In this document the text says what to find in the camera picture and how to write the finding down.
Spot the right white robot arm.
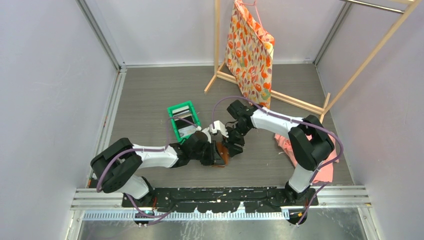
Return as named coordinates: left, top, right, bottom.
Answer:
left=222, top=100, right=335, bottom=205

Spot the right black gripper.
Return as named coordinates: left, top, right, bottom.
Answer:
left=220, top=122, right=252, bottom=158

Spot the silver card in bin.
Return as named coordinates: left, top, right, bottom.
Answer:
left=178, top=126, right=197, bottom=139

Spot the aluminium frame rail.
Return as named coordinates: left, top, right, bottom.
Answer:
left=71, top=185, right=372, bottom=221

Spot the pink hanger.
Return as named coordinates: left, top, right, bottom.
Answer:
left=236, top=0, right=267, bottom=34

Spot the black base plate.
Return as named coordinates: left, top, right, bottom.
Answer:
left=134, top=186, right=319, bottom=213

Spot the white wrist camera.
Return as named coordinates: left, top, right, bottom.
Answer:
left=209, top=120, right=229, bottom=138
left=199, top=127, right=212, bottom=144

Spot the floral fabric bag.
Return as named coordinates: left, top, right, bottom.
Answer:
left=225, top=0, right=275, bottom=108

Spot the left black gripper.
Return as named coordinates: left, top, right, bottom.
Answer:
left=189, top=139, right=224, bottom=165

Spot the pink cloth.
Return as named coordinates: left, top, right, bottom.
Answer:
left=274, top=133, right=337, bottom=185

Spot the wooden clothes rack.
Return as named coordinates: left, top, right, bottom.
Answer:
left=203, top=0, right=424, bottom=120

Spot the brown leather card holder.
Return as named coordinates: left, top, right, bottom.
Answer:
left=212, top=142, right=230, bottom=168

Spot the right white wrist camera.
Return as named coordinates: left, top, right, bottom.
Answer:
left=209, top=120, right=229, bottom=138

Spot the green plastic bin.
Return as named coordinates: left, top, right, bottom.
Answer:
left=167, top=100, right=202, bottom=142

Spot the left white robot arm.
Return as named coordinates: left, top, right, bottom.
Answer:
left=90, top=131, right=229, bottom=207

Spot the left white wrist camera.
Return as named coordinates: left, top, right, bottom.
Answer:
left=199, top=127, right=212, bottom=144

